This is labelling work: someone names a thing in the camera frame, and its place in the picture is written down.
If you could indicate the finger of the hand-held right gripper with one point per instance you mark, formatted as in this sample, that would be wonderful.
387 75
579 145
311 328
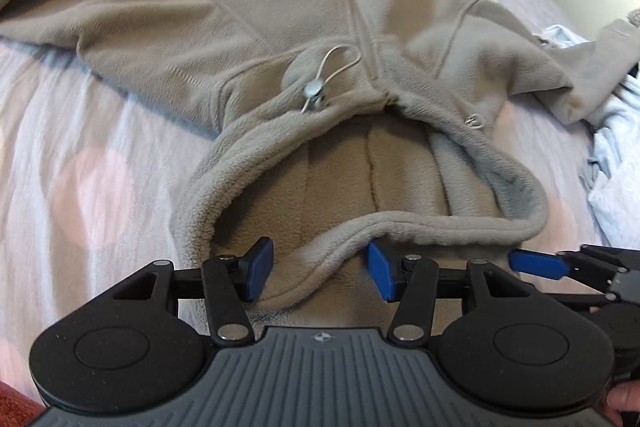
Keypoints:
535 263

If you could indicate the polka dot bed sheet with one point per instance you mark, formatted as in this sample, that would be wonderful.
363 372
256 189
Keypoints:
75 157

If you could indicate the person's right hand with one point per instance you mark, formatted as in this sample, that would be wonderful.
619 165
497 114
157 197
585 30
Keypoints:
625 399

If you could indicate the light blue sweatshirt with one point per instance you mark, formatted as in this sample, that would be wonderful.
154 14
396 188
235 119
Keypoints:
615 147

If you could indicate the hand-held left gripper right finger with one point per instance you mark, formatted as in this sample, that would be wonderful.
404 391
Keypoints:
380 269

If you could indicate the person's fuzzy garment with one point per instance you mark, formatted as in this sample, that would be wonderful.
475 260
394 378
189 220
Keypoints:
17 407

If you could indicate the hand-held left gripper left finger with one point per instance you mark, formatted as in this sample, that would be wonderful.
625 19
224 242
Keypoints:
262 267

